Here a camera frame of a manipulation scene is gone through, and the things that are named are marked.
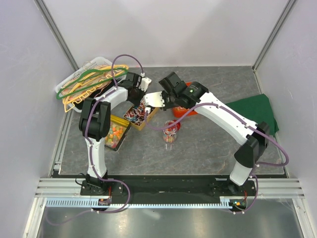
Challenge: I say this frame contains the gold tin lollipops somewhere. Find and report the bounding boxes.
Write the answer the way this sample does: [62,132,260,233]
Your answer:
[123,99,146,131]

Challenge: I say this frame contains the red jar lid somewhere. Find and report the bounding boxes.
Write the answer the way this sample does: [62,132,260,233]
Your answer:
[173,119,181,130]

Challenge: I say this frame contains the clear plastic jar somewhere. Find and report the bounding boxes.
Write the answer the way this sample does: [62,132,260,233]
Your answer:
[162,120,178,148]

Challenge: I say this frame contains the gold square tin star candies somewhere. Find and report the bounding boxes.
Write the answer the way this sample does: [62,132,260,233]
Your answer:
[105,115,131,151]

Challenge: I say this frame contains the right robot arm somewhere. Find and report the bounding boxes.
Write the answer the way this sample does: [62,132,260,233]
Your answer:
[159,72,269,195]

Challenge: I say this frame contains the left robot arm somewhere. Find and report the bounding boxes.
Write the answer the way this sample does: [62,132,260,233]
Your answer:
[79,72,151,195]

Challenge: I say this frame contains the orange box of lollipops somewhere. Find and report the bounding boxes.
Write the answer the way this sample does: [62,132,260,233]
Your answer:
[172,81,199,119]

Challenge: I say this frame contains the orange wavy clothes hanger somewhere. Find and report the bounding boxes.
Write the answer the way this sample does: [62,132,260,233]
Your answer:
[61,72,112,105]

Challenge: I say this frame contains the green cloth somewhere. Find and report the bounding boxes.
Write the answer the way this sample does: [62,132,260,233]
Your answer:
[226,94,279,136]

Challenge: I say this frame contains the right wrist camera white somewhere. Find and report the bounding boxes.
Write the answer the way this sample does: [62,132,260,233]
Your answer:
[144,91,165,108]

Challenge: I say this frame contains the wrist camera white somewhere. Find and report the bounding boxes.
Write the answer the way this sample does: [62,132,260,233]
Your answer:
[139,77,152,92]
[144,91,165,108]

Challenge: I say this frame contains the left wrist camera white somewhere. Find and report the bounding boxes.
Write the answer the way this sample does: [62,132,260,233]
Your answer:
[139,77,152,92]

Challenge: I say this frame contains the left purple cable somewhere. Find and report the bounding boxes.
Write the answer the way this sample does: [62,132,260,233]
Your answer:
[44,54,146,226]

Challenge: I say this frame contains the purple cable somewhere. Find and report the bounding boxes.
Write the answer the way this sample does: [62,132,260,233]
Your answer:
[145,104,290,215]
[44,54,146,226]

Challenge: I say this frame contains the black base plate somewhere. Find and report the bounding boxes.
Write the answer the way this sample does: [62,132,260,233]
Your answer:
[80,175,256,203]

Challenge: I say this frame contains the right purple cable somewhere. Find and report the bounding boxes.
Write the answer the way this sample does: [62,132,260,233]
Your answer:
[145,104,290,215]

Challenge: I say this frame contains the grey cable duct rail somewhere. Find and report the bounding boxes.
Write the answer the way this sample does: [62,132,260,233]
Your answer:
[46,198,233,209]

